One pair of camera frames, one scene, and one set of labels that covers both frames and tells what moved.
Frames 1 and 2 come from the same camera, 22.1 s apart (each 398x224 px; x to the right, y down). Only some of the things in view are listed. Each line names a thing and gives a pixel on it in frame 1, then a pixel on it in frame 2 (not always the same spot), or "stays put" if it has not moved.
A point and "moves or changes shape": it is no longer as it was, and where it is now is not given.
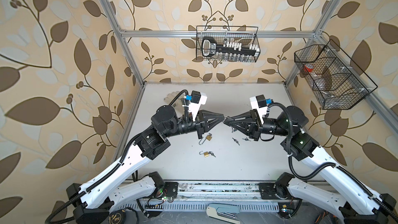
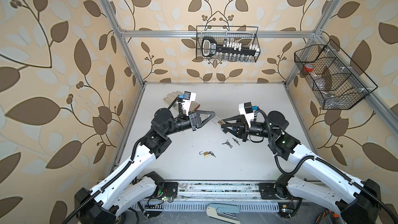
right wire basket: [335, 80] stays put
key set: [236, 141] stays put
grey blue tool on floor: [225, 212] stays put
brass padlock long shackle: [208, 137] moves or changes shape
